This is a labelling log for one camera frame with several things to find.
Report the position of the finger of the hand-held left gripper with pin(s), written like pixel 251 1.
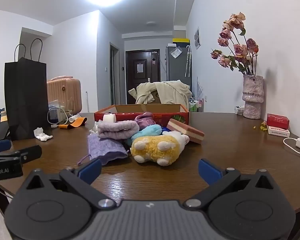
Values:
pixel 31 153
pixel 0 146

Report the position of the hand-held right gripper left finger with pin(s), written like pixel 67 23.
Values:
pixel 90 169

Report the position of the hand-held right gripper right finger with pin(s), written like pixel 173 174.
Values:
pixel 209 170

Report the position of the pink striped cake sponge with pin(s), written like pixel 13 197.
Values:
pixel 187 131

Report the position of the lavender towel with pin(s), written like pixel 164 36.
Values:
pixel 117 129

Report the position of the white tape roll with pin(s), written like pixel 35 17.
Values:
pixel 109 118

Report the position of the yellow alpaca plush toy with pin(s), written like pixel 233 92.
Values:
pixel 155 147

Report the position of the red cardboard box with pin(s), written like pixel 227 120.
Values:
pixel 130 116

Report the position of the light blue plush toy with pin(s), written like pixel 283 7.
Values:
pixel 147 131

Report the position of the purple plush toy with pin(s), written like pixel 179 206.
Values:
pixel 143 120

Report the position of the crumpled white tissue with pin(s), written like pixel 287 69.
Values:
pixel 42 134

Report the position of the black paper bag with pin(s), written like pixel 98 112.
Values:
pixel 26 97

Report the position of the green bottles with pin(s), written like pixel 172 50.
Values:
pixel 195 105

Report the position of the pink suitcase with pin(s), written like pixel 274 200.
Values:
pixel 63 93

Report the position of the scattered yellow petals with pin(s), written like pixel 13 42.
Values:
pixel 263 127

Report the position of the white flat box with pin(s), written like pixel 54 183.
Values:
pixel 278 131

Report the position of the red packet box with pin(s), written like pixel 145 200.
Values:
pixel 277 121

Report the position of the pink textured vase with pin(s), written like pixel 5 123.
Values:
pixel 252 97

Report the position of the beige coat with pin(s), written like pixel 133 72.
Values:
pixel 172 91

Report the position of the brown cardboard box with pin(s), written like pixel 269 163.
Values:
pixel 155 98

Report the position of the grey refrigerator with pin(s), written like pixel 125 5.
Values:
pixel 176 65

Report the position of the white folded umbrella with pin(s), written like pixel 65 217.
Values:
pixel 188 60

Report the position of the dark brown door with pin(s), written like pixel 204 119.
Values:
pixel 142 67

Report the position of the dried pink roses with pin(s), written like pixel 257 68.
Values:
pixel 237 50

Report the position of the yellow box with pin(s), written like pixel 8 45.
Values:
pixel 181 40

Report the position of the wall poster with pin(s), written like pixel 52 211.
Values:
pixel 197 38

